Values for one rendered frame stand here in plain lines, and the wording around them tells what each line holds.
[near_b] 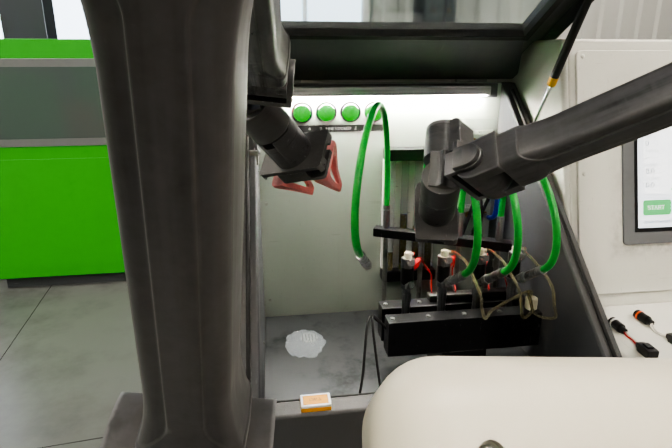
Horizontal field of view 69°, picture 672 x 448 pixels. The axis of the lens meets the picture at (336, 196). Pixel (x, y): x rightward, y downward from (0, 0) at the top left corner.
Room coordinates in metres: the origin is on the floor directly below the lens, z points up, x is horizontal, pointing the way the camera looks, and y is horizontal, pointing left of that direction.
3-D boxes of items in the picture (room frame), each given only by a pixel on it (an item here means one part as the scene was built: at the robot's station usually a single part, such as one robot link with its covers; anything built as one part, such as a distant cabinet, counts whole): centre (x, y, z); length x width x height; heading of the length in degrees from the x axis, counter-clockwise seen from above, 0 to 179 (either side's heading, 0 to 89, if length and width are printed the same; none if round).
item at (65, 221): (3.47, 1.81, 0.81); 1.05 x 0.81 x 1.62; 98
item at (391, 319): (0.98, -0.27, 0.91); 0.34 x 0.10 x 0.15; 98
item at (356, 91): (1.22, -0.12, 1.43); 0.54 x 0.03 x 0.02; 98
